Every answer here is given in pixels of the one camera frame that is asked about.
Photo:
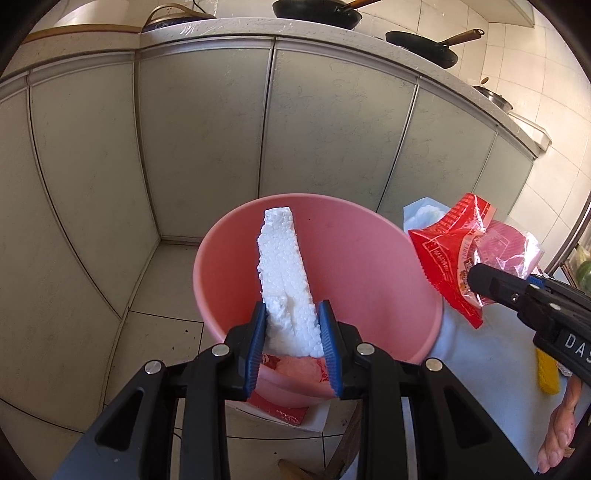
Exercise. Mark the red snack packet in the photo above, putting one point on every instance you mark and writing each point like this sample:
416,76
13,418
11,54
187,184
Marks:
438,258

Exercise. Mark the person's right hand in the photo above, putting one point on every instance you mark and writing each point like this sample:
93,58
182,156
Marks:
556,443

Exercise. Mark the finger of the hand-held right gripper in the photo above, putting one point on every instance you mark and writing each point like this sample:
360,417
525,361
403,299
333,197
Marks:
568,290
496,284

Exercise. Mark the green bell pepper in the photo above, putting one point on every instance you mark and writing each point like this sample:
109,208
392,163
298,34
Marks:
584,277

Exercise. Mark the steel basin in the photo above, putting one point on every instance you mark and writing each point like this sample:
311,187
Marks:
494,99

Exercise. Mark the white styrofoam piece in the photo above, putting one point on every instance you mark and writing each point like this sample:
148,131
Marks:
281,277

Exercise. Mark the light blue floral tablecloth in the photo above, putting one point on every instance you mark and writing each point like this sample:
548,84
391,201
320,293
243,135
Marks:
485,369

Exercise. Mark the metal shelf rack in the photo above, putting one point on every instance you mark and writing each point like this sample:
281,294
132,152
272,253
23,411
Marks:
570,230

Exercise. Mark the grey kitchen cabinet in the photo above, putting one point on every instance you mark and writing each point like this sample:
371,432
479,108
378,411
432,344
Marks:
207,138

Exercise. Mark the orange red plastic wrapper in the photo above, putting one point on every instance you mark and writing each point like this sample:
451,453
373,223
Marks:
269,361

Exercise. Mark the red flat box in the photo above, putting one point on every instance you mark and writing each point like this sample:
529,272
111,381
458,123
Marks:
281,410

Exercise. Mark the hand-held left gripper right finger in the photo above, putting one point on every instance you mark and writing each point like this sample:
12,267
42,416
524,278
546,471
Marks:
330,355

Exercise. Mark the wooden cutting board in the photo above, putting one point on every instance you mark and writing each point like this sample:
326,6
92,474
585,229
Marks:
78,33

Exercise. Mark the pink plastic bucket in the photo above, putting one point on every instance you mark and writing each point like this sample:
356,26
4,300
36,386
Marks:
360,258

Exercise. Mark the brown wooden leg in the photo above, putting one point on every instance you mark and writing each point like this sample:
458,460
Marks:
344,443

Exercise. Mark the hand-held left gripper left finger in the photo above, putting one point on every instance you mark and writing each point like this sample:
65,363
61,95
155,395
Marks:
256,350

